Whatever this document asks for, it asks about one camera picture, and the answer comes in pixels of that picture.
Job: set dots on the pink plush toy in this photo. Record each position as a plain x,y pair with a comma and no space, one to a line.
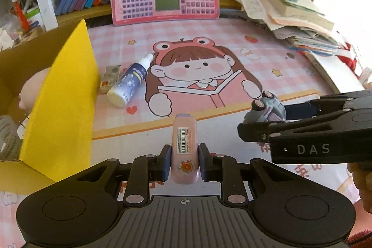
35,88

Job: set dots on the crumpled white cloth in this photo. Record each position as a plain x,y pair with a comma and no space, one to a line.
6,38

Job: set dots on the red marker pen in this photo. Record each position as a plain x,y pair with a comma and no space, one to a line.
21,12

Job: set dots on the blue-grey toy car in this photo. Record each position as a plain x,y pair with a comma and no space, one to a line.
267,107

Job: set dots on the printed pink desk mat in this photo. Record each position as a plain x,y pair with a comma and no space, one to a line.
261,68

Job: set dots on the red white striped plush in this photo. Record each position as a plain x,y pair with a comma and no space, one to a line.
348,54

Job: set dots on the person's right forearm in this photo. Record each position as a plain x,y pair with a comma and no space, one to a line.
364,236

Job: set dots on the beige book green label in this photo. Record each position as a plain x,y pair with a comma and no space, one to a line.
302,8

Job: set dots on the small patterned card box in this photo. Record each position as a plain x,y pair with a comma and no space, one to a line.
110,78

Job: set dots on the white spray bottle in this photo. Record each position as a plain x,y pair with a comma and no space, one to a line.
130,82

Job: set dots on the pink bottle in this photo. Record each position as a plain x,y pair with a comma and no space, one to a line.
185,149

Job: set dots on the person's right hand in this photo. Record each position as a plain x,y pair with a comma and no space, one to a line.
363,181

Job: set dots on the stack of papers and books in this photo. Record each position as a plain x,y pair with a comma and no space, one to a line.
290,24

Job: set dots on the yellow cardboard box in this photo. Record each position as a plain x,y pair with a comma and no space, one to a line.
64,108

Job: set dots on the white board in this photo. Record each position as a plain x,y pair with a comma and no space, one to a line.
334,70

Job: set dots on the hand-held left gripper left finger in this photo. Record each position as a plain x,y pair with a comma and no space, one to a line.
167,162

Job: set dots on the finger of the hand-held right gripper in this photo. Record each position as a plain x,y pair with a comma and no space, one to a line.
334,102
261,130

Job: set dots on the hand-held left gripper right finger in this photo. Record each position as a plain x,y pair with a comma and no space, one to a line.
202,162

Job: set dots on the green white small box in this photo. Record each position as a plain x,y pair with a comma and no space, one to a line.
33,13

